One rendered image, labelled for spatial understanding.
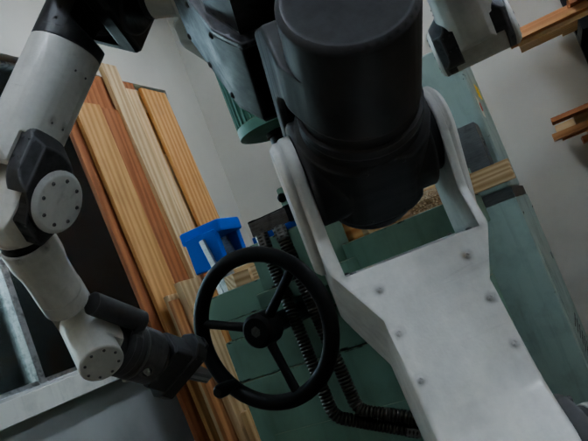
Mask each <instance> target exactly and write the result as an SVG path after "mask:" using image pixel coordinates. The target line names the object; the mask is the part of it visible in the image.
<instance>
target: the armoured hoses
mask: <svg viewBox="0 0 588 441"><path fill-rule="evenodd" d="M272 231H273V233H274V236H275V237H276V241H277V242H278V243H279V246H280V247H281V250H282V251H285V252H287V253H289V254H291V255H293V256H295V257H296V258H298V253H296V250H295V249H294V246H293V243H292V242H291V240H290V237H289V233H288V231H287V227H286V226H285V224H281V225H278V226H276V227H274V228H273V229H272ZM255 238H256V241H257V243H258V246H264V247H271V248H272V244H271V240H270V237H269V235H268V232H263V233H260V234H258V235H257V236H256V237H255ZM266 264H267V267H268V270H269V273H270V274H271V275H270V276H271V277H272V280H273V281H274V282H273V283H274V284H275V286H276V289H277V287H278V285H279V283H280V281H281V279H282V277H283V271H282V270H281V269H282V268H280V267H278V266H276V265H273V264H270V263H266ZM294 279H295V283H297V286H298V289H299V292H300V293H301V296H302V299H303V300H304V303H305V306H307V307H306V309H307V310H308V312H309V313H310V316H311V319H312V323H314V326H316V328H315V329H316V330H317V333H318V336H319V337H320V340H322V341H321V343H322V344H323V328H322V323H321V318H320V316H319V311H318V308H317V306H316V304H315V302H314V300H313V298H312V296H311V294H310V293H309V291H308V290H307V289H306V288H305V287H304V286H303V285H302V284H301V282H300V281H299V280H298V279H296V278H295V277H294ZM281 303H282V304H283V307H284V308H283V309H284V310H285V313H287V315H286V316H287V317H288V320H289V321H290V322H289V323H290V326H291V327H292V329H291V330H293V333H295V337H296V340H297V343H298V344H299V345H298V346H299V347H300V350H301V351H302V353H301V354H302V355H303V357H304V361H306V363H305V364H306V365H307V367H308V368H309V369H308V371H310V375H312V374H313V373H314V371H315V369H316V367H317V365H318V364H319V361H318V358H317V357H316V356H317V355H316V354H315V351H313V349H314V348H313V347H312V344H311V341H310V340H309V339H310V338H309V337H308V334H307V331H306V330H305V327H304V324H303V320H301V317H300V314H299V313H298V312H299V311H298V308H297V307H296V304H295V300H293V297H292V294H291V291H290V287H288V288H287V290H286V292H285V293H284V296H283V299H282V301H281ZM333 371H335V374H336V375H337V376H336V378H338V382H339V385H340V386H341V388H342V389H343V390H342V392H344V396H345V397H346V399H347V403H349V407H350V408H352V411H355V413H356V414H355V413H354V414H352V413H350V414H349V413H348V412H347V413H346V412H345V411H344V412H343V411H340V409H339V408H337V406H336V403H335V402H334V400H333V396H332V393H331V392H330V391H331V390H330V389H329V386H328V385H327V384H326V385H325V386H324V387H323V388H322V390H321V391H320V392H319V393H318V396H319V399H320V400H321V401H320V402H321V403H322V406H323V407H324V410H325V413H326V414H327V415H328V417H329V418H331V419H332V421H334V422H336V424H340V425H345V426H349V427H351V426H352V427H353V428H354V427H355V428H360V429H362V428H363V429H364V430H365V429H367V430H371V431H379V432H382V433H383V432H386V433H389V434H392V433H393V434H394V435H395V434H396V435H397V436H399V435H401V436H403V435H404V436H405V437H407V438H415V439H421V436H422V435H421V433H420V430H419V429H418V427H417V423H416V421H415V419H414V417H413V415H412V413H411V411H410V410H406V409H405V410H403V409H395V408H393V409H392V408H388V407H386V408H384V407H380V406H378V407H376V406H373V405H371V406H369V405H367V404H365V403H364V402H362V400H361V399H360V397H359V396H358V392H356V391H357V389H356V388H355V386H354V383H353V382H352V378H350V376H351V375H350V374H349V372H348V371H347V368H346V364H344V361H343V358H342V357H341V354H340V351H339V356H338V359H337V362H336V365H335V368H334V370H333Z"/></svg>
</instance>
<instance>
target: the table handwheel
mask: <svg viewBox="0 0 588 441"><path fill-rule="evenodd" d="M246 263H270V264H273V265H276V266H278V267H280V268H282V269H284V270H285V272H284V273H283V277H282V279H281V281H280V283H279V285H278V287H277V289H276V292H275V294H274V296H273V298H272V299H271V301H270V303H269V306H268V308H267V310H262V311H259V312H257V313H255V314H252V315H250V316H248V317H247V318H246V319H245V321H244V322H227V321H218V320H209V309H210V304H211V300H212V297H213V294H214V291H215V289H216V287H217V286H218V284H219V282H220V281H221V279H222V278H223V277H224V276H225V275H226V274H227V273H228V272H230V271H231V270H233V269H235V268H236V267H238V266H241V265H243V264H246ZM293 276H294V277H295V278H296V279H298V280H299V281H300V282H301V284H302V285H303V286H304V287H305V288H306V289H307V290H308V291H309V293H310V294H311V297H312V298H313V300H314V302H315V304H316V306H317V308H318V312H319V316H320V318H321V323H322V328H323V348H322V353H321V357H320V360H319V363H318V365H317V367H316V369H315V371H314V373H313V374H312V375H311V377H310V378H309V379H308V380H307V381H306V382H305V383H304V384H303V385H302V386H300V387H299V385H298V382H297V380H296V379H295V377H294V375H293V373H292V372H291V370H290V368H289V366H288V365H287V363H286V361H285V359H284V357H283V355H282V353H281V351H280V349H279V347H278V345H277V343H276V341H278V340H279V339H280V338H281V337H282V335H283V331H284V330H285V329H287V328H289V327H291V324H290V323H289V322H290V321H289V320H288V317H287V316H286V315H287V313H285V310H284V309H282V310H280V311H277V309H278V307H279V305H280V304H281V301H282V299H283V297H284V293H285V292H286V290H287V288H288V286H289V284H290V282H291V279H292V278H293ZM296 307H297V310H298V311H299V312H298V313H299V314H300V317H301V320H303V321H304V320H306V319H308V318H310V317H311V316H310V313H309V312H308V310H307V309H306V307H307V306H305V303H304V300H302V301H300V302H298V303H296ZM193 326H194V333H195V334H196V335H198V336H200V337H203V338H205V340H206V342H207V344H208V345H209V347H208V348H207V354H206V360H205V361H204V363H205V365H206V367H207V369H208V370H209V372H210V374H211V375H212V377H213V378H214V379H215V380H216V381H217V382H218V383H221V382H225V381H227V380H232V379H235V378H234V377H233V376H232V375H231V374H230V373H229V372H228V370H227V369H226V368H225V366H224V365H223V364H222V362H221V360H220V358H219V356H218V354H217V353H216V351H215V349H214V344H213V342H212V338H211V334H210V329H214V330H228V331H236V332H243V335H244V338H245V340H246V341H247V342H248V343H249V344H250V345H251V346H252V347H255V348H264V347H267V348H268V349H269V351H270V353H271V355H272V357H273V358H274V360H275V362H276V364H277V365H278V367H279V369H280V370H281V372H282V374H283V377H284V379H285V380H286V382H287V384H288V386H289V388H290V392H288V393H284V394H278V395H271V394H264V393H261V392H258V391H255V390H253V389H251V388H248V387H247V386H245V385H243V384H242V383H241V382H239V381H238V380H237V381H238V382H239V386H238V387H237V388H236V389H235V390H234V391H233V392H231V393H230V395H231V396H232V397H234V398H235V399H237V400H238V401H240V402H242V403H245V404H247V405H248V406H251V407H254V408H257V409H260V410H275V411H277V410H290V409H293V408H296V407H298V406H300V405H302V404H304V403H307V402H308V401H310V400H311V399H312V398H313V397H314V396H316V395H317V394H318V393H319V392H320V391H321V390H322V388H323V387H324V386H325V385H326V384H327V382H328V381H329V379H330V377H331V375H332V373H333V370H334V368H335V365H336V362H337V359H338V356H339V350H340V325H339V320H338V315H337V312H336V309H335V306H334V303H333V300H332V298H331V296H330V294H329V292H328V290H327V289H326V287H325V286H324V284H323V283H322V281H321V280H320V279H319V277H318V276H317V275H316V274H315V272H314V271H313V270H312V269H311V268H310V267H308V266H307V265H306V264H305V263H304V262H302V261H301V260H299V259H298V258H296V257H295V256H294V255H291V254H289V253H287V252H285V251H282V250H280V249H277V248H271V247H264V246H253V247H246V248H240V249H237V250H236V251H233V252H231V253H229V254H227V255H225V256H223V257H222V258H221V259H220V260H219V261H218V262H217V263H216V264H215V265H214V266H213V267H212V268H211V269H210V270H209V271H208V272H207V274H206V276H205V277H204V279H203V281H202V283H201V285H200V287H199V290H198V293H197V297H196V299H195V305H194V312H193Z"/></svg>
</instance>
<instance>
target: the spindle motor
mask: <svg viewBox="0 0 588 441"><path fill-rule="evenodd" d="M215 76H216V79H217V81H218V83H219V85H220V90H221V92H222V94H223V96H224V99H225V102H226V104H227V107H228V110H229V113H230V115H231V117H232V120H233V122H234V126H235V128H236V131H237V134H238V136H239V138H240V140H241V143H242V144H259V143H264V142H268V141H270V140H268V138H267V137H266V135H267V134H268V133H269V132H270V131H272V130H274V129H276V128H279V127H280V124H279V121H278V118H274V119H272V120H269V121H267V122H265V121H264V120H263V119H261V118H259V117H257V116H255V115H252V114H250V113H249V112H248V111H246V110H244V109H242V108H240V107H239V106H238V104H237V103H236V102H235V100H234V99H233V98H232V97H231V95H230V93H229V92H228V91H227V90H226V88H225V87H224V85H223V84H222V83H221V81H220V80H219V78H218V77H217V75H215Z"/></svg>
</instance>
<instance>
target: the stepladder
mask: <svg viewBox="0 0 588 441"><path fill-rule="evenodd" d="M241 227H242V225H241V223H240V221H239V218H238V217H228V218H219V219H215V220H211V221H209V222H208V223H206V224H203V225H201V226H199V227H196V228H194V229H192V230H190V231H188V232H186V233H183V234H182V235H181V236H180V240H181V242H182V245H183V246H184V247H186V248H187V251H188V254H189V256H190V258H191V261H192V265H193V267H194V270H195V272H196V275H201V274H204V273H206V272H208V271H209V270H210V269H211V268H212V267H213V266H214V265H215V264H216V263H217V262H218V261H219V260H220V259H221V258H222V257H223V256H226V255H227V254H229V253H231V252H233V251H236V250H237V249H242V248H246V245H245V243H244V240H243V238H242V234H241V231H240V228H241ZM232 274H234V270H233V269H232V270H231V271H230V272H228V273H227V274H226V275H225V276H224V277H227V276H229V275H232ZM224 277H223V278H222V279H221V281H220V282H219V284H218V286H217V287H216V289H217V291H218V292H219V295H220V294H222V293H224V292H226V291H228V287H227V286H226V283H225V280H224Z"/></svg>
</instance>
